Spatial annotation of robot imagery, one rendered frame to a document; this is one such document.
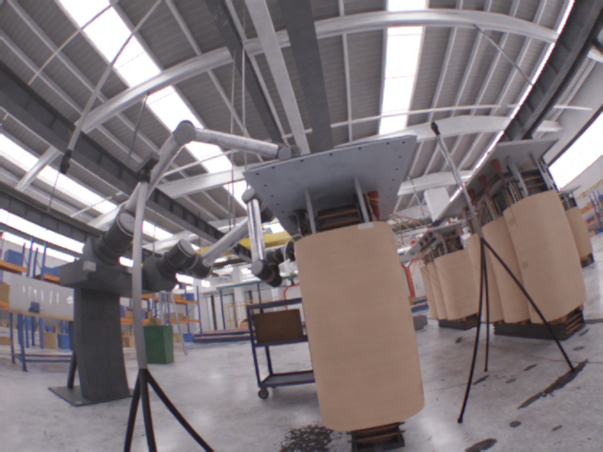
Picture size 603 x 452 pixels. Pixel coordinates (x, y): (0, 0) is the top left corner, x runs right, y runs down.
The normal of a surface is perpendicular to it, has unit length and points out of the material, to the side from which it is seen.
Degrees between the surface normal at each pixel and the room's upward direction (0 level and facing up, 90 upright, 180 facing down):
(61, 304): 90
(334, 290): 90
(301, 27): 180
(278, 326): 90
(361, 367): 90
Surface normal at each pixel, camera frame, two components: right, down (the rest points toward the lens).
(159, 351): 0.12, -0.30
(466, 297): -0.18, -0.32
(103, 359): 0.95, -0.23
